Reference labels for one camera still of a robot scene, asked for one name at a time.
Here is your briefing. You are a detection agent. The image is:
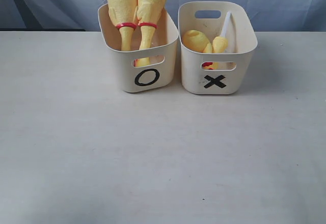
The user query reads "headless rubber chicken body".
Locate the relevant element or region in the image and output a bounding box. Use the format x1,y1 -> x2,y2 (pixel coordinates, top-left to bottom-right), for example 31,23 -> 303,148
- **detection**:
182,30 -> 213,53

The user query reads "chicken head with white tube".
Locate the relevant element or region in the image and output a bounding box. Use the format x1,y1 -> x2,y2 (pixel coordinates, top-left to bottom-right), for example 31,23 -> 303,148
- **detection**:
202,11 -> 233,71

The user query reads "cream bin marked O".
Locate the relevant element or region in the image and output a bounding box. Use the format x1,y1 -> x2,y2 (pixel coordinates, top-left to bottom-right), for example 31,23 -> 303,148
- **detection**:
98,4 -> 179,93

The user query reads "cream bin marked X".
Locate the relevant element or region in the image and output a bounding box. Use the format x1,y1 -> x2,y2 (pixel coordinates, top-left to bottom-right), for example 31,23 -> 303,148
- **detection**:
178,1 -> 258,95

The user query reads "whole rubber chicken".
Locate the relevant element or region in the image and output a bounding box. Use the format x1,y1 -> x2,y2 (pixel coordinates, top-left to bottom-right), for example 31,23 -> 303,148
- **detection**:
133,0 -> 169,68
107,0 -> 138,51

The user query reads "whole rubber chicken front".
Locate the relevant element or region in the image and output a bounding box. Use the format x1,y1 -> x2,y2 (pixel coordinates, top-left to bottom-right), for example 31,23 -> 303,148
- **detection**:
133,0 -> 169,68

